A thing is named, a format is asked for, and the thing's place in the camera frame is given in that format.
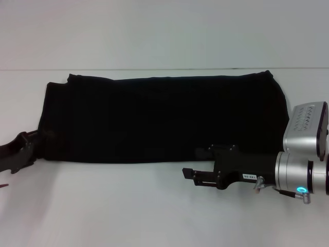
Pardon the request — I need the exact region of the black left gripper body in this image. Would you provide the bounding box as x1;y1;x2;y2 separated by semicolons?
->
0;131;35;175

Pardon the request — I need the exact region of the right gripper cable with plug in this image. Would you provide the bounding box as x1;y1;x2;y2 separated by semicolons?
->
252;175;313;205

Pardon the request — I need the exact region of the black shirt with FREE print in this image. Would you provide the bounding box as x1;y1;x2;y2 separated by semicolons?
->
37;69;291;165

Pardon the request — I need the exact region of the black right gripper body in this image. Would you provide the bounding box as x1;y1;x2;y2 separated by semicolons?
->
212;148;278;191

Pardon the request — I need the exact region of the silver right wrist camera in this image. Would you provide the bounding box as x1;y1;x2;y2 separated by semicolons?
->
282;101;329;162

